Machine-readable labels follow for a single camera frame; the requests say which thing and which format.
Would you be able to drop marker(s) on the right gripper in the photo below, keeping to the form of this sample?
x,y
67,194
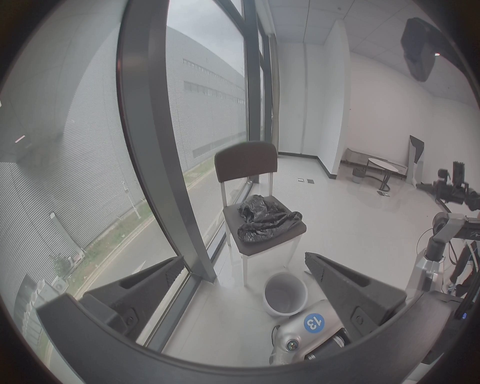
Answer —
x,y
444,192

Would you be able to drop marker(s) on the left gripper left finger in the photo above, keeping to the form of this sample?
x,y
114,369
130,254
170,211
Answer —
x,y
123,303

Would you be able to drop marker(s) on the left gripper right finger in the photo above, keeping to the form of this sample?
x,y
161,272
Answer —
x,y
360,300

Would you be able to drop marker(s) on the black plastic bag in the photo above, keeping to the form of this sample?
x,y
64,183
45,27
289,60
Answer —
x,y
262,221

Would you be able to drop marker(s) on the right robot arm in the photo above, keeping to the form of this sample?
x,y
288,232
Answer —
x,y
450,225

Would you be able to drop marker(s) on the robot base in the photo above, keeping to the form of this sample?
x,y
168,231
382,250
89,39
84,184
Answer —
x,y
296,330

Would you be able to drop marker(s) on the white trash bin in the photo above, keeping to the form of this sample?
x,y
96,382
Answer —
x,y
275,300

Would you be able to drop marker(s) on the small grey bin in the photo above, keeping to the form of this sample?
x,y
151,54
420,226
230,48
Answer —
x,y
359,177

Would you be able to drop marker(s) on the round white table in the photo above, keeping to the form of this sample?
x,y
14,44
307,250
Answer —
x,y
382,164

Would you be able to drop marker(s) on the window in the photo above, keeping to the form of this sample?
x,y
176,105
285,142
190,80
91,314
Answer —
x,y
93,150

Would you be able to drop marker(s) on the grey padded white chair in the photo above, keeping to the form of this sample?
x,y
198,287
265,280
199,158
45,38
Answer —
x,y
245,161

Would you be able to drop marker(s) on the pale grey curtain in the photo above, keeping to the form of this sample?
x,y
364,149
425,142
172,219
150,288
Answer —
x,y
275,93

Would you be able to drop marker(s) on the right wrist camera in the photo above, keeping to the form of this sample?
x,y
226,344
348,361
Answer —
x,y
443,176

